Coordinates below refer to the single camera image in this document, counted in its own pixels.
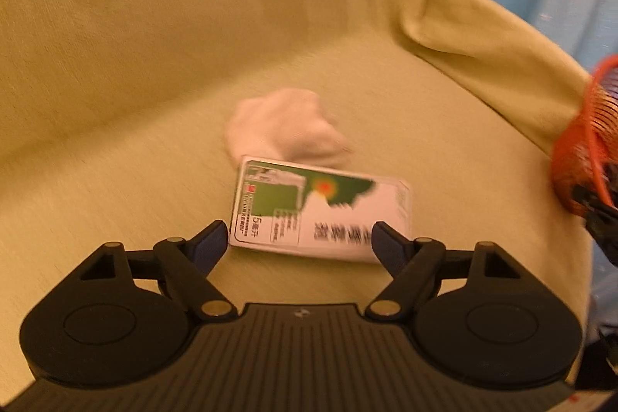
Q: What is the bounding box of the orange mesh basket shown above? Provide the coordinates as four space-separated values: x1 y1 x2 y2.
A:
550 55 618 217

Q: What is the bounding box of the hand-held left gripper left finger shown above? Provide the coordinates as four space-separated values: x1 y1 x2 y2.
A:
80 220 239 321

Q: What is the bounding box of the yellow covered sofa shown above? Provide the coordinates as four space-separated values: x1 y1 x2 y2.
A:
0 0 597 398

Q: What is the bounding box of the white sock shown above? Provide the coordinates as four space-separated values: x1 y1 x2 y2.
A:
223 88 353 169

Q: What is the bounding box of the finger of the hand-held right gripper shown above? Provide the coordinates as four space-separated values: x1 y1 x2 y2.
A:
572 185 614 222

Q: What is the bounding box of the green and white medicine box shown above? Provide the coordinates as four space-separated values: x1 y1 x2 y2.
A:
228 155 413 265

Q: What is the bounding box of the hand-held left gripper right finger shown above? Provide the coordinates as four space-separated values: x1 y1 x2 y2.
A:
364 221 539 321

